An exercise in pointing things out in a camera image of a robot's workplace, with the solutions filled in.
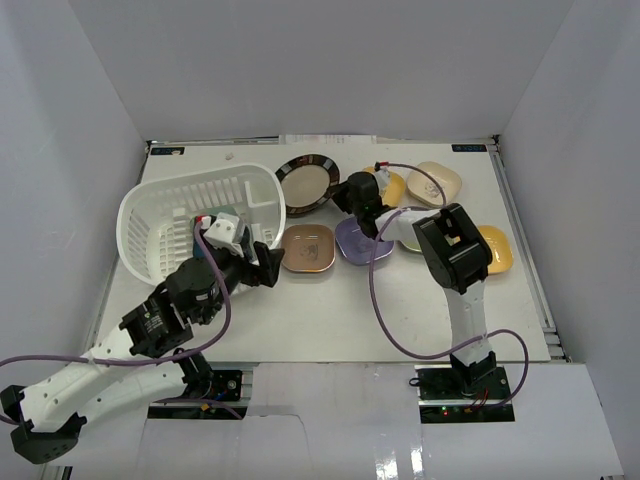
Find yellow square panda dish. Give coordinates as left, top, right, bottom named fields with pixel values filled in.
left=363, top=166, right=406, bottom=208

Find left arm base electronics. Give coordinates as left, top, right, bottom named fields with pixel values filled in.
left=147, top=369, right=251, bottom=421

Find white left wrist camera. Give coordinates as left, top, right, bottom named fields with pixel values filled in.
left=197, top=212, right=250, bottom=257

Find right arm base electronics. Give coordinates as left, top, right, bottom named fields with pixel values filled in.
left=408, top=367, right=515, bottom=425

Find round black rimmed plate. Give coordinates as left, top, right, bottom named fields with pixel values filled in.
left=275, top=153, right=340, bottom=217

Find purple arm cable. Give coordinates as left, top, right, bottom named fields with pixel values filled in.
left=0, top=222, right=246, bottom=426
left=368, top=160, right=531, bottom=409

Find brown square panda dish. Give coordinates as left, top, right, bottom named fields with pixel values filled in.
left=281, top=224, right=335, bottom=273

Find cream square panda dish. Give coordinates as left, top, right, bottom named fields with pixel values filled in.
left=406, top=161, right=462, bottom=207

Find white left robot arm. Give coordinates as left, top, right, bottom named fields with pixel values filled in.
left=1, top=242, right=285, bottom=465

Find papers at table back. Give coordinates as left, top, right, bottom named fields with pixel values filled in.
left=278, top=134, right=377, bottom=145

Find white plastic dish bin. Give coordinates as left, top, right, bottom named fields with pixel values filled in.
left=116, top=163, right=286, bottom=286

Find purple square panda dish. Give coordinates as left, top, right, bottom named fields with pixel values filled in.
left=334, top=217, right=394, bottom=266

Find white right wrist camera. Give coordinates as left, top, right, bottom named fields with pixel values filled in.
left=373, top=162, right=392, bottom=196

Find teal rectangular divided plate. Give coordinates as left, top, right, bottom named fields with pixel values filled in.
left=216, top=205, right=239, bottom=216

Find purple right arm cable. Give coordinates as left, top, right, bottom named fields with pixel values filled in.
left=368, top=160, right=531, bottom=409

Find green square panda dish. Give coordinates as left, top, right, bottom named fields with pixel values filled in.
left=400, top=241, right=421, bottom=253

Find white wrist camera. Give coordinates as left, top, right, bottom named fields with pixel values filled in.
left=197, top=212, right=250, bottom=257
left=373, top=162, right=392, bottom=196

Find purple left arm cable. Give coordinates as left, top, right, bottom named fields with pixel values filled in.
left=0, top=222, right=246, bottom=426

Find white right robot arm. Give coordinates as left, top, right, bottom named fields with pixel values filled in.
left=329, top=171, right=496, bottom=399

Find dark blue shell plate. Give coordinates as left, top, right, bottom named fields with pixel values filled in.
left=192, top=220, right=205, bottom=258

